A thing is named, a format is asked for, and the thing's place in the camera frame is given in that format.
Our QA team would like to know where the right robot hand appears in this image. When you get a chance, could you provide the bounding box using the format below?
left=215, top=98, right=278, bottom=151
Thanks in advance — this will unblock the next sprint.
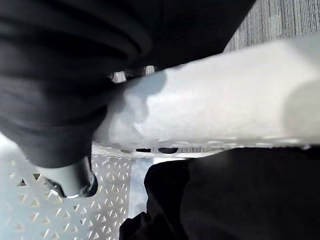
left=0, top=0, right=256, bottom=199

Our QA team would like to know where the white perforated laundry basket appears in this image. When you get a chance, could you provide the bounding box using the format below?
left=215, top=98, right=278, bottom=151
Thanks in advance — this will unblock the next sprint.
left=0, top=39, right=320, bottom=240

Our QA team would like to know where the black garment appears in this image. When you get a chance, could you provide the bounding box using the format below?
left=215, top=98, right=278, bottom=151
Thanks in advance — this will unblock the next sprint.
left=118, top=146, right=320, bottom=240

